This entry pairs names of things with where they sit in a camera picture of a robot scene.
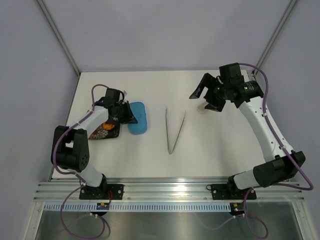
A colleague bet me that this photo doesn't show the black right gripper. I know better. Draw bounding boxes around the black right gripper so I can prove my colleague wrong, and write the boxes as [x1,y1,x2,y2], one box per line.
[189,73,230,112]

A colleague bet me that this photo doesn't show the blue lunch box lid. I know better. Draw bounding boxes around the blue lunch box lid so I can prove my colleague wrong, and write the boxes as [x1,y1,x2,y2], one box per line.
[128,101,148,135]

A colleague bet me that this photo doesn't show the metal serving tongs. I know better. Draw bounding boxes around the metal serving tongs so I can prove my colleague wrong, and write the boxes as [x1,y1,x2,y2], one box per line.
[164,107,187,155]

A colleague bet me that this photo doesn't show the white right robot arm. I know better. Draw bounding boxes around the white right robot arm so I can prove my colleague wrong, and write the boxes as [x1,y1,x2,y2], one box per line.
[190,73,306,199]

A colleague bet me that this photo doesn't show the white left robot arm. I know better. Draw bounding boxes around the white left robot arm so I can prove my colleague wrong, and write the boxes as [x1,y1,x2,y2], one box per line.
[51,100,138,201]

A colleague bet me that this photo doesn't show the beige translucent cutlery case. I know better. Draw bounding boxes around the beige translucent cutlery case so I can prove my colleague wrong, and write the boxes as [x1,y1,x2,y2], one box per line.
[196,103,208,114]

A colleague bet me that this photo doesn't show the dark floral square plate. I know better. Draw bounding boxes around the dark floral square plate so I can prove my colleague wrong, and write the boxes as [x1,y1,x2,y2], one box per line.
[88,120,121,140]

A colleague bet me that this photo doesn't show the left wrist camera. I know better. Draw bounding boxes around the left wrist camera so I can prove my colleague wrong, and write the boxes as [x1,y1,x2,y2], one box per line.
[103,88,125,104]

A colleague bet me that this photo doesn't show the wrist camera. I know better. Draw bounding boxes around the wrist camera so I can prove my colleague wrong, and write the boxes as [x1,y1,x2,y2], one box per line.
[219,62,245,86]
[103,88,125,104]

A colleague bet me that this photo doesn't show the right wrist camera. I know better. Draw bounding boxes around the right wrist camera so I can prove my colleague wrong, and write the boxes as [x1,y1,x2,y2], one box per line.
[219,62,245,86]

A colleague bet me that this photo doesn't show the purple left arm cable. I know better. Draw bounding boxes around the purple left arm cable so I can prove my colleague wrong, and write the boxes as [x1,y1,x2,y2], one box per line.
[51,84,111,238]

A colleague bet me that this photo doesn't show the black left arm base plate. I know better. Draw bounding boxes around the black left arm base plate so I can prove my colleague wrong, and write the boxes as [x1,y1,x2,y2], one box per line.
[79,184,124,201]

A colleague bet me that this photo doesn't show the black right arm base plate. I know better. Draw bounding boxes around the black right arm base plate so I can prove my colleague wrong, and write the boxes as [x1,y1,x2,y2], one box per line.
[206,183,249,201]

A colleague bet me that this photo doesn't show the left aluminium frame post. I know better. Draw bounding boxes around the left aluminium frame post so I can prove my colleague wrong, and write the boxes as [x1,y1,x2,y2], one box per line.
[35,0,81,78]

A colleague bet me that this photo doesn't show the aluminium frame post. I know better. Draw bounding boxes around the aluminium frame post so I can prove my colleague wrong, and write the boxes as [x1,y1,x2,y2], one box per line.
[35,0,81,78]
[255,0,300,69]

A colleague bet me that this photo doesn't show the aluminium front rail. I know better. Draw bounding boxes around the aluminium front rail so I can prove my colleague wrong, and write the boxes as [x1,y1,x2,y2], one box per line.
[33,177,305,202]

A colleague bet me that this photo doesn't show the right aluminium frame post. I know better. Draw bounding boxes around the right aluminium frame post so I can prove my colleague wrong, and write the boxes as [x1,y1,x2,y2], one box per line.
[255,0,300,69]

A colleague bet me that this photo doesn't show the white slotted cable duct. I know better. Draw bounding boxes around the white slotted cable duct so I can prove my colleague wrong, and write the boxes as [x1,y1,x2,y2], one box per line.
[44,202,244,213]

